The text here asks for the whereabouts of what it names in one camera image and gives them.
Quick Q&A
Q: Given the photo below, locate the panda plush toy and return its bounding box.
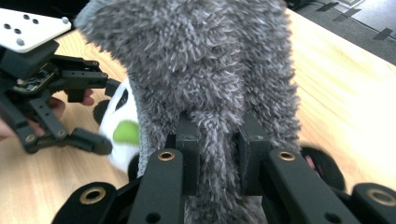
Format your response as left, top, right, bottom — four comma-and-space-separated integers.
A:
92, 78, 347, 192

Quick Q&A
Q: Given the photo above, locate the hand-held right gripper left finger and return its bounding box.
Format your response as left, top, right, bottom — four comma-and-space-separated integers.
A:
127, 111, 201, 224

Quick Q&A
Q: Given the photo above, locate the grey fluffy cloth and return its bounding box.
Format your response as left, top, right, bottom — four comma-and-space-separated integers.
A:
74, 0, 303, 224

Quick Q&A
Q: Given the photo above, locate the dark floor tape strip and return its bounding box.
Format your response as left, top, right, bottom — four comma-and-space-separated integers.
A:
332, 7, 366, 22
373, 27, 394, 42

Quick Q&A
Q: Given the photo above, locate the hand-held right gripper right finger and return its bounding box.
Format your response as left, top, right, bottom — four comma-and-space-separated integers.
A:
237, 111, 362, 224

